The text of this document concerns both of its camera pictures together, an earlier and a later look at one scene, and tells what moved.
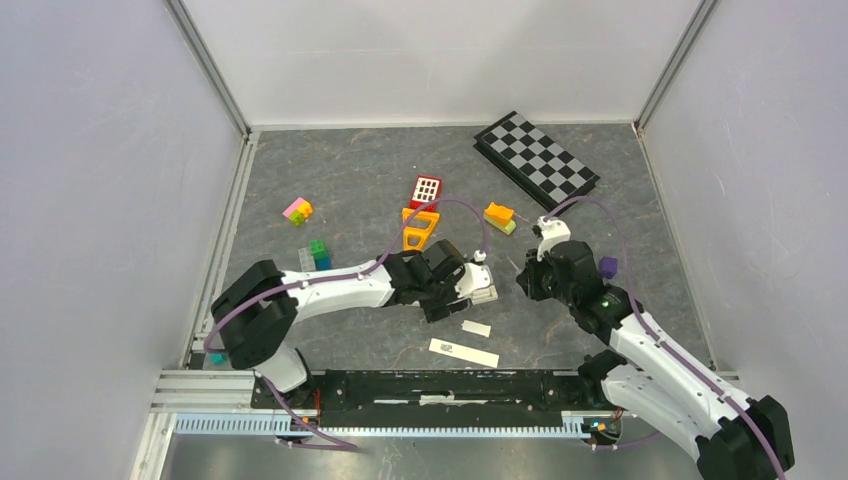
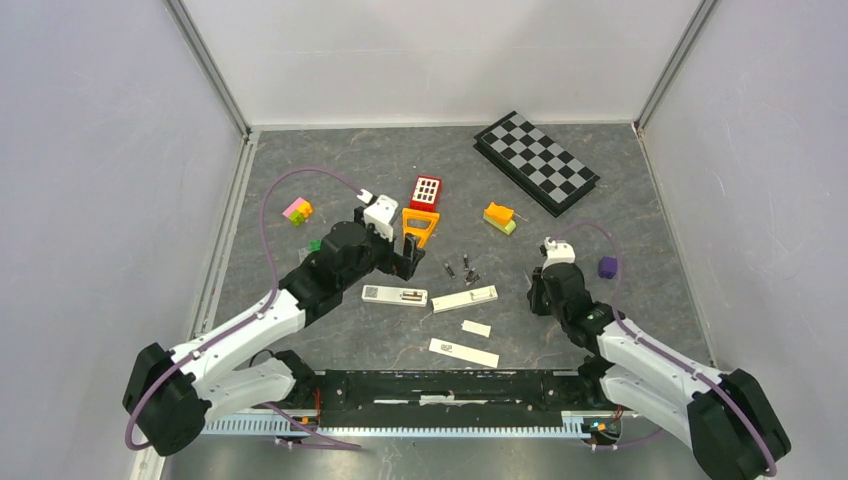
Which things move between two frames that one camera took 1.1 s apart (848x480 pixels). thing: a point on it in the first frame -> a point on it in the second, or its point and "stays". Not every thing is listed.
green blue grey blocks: [314, 257] stays
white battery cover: [476, 328] stays
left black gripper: [435, 311] -> [401, 265]
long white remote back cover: [463, 353] stays
